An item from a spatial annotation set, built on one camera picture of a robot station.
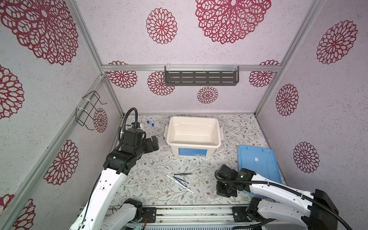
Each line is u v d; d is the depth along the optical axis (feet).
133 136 1.62
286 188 1.54
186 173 2.93
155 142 2.09
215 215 2.49
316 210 1.31
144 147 2.05
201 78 3.18
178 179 2.81
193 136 3.56
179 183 2.80
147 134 1.80
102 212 1.26
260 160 3.11
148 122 3.11
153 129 3.68
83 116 2.50
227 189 2.15
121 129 1.65
